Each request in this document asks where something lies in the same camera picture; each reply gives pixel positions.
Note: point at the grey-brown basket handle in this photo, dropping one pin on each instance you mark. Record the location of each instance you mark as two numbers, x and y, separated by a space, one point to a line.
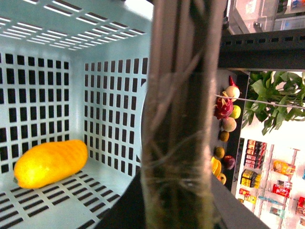
178 114

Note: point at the light blue plastic basket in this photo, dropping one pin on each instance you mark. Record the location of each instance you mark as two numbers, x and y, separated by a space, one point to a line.
71 69

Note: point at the yellow mango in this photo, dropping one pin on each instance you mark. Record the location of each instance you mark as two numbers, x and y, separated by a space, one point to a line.
50 162

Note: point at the pink dragon fruit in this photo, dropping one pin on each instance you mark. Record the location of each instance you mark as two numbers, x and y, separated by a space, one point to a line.
223 107

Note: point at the brown kiwi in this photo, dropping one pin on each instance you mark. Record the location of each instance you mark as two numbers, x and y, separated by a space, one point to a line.
224 136
219 152

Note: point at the pale peach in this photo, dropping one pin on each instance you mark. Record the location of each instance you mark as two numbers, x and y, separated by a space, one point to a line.
229 124

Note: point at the yellow star fruit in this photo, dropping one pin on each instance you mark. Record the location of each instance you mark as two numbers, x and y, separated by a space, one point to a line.
216 166

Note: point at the white onion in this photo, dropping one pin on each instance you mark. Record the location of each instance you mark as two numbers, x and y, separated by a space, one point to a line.
232 93

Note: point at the green apple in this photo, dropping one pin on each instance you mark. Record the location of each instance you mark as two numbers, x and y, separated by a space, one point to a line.
236 112

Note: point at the red chili pepper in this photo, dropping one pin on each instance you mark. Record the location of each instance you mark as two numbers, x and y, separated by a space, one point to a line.
231 82

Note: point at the dark purple fruit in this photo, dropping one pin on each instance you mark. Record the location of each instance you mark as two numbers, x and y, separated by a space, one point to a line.
229 162

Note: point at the soy sauce bottles row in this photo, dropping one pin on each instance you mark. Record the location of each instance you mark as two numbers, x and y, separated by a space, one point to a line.
253 163

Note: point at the green potted plant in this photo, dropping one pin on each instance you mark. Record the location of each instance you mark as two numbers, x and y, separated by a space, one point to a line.
274 97

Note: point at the black metal shelf post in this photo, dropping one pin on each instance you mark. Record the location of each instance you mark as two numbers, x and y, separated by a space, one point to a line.
275 50

